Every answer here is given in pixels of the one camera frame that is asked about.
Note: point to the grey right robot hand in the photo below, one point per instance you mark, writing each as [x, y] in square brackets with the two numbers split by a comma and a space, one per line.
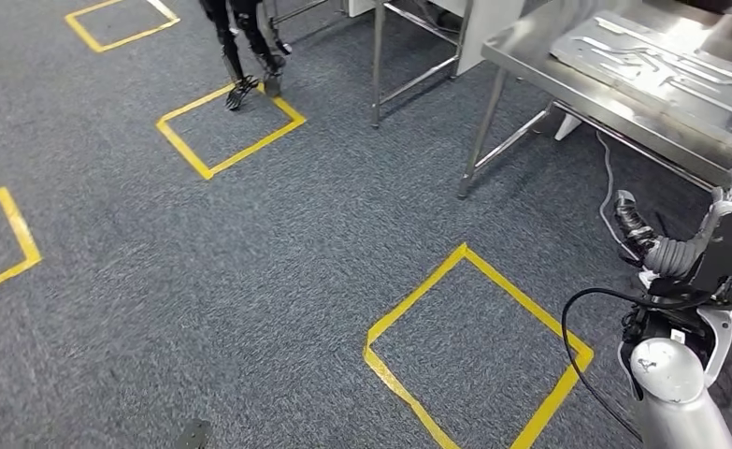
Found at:
[635, 223]

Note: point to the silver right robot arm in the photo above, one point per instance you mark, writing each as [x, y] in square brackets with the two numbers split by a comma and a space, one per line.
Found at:
[675, 384]

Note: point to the stainless steel workbench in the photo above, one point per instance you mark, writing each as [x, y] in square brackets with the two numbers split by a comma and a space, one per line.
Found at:
[588, 93]

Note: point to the stamped silver sheet metal panel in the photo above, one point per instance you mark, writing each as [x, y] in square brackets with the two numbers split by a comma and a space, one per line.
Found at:
[650, 62]

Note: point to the yellow floor tape square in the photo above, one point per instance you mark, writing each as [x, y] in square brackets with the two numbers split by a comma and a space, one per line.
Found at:
[415, 304]

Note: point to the stainless steel side table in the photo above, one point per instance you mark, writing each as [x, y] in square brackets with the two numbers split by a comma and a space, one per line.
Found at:
[377, 62]

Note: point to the black left robot foot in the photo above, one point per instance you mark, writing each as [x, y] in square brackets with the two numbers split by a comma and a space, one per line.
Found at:
[193, 435]

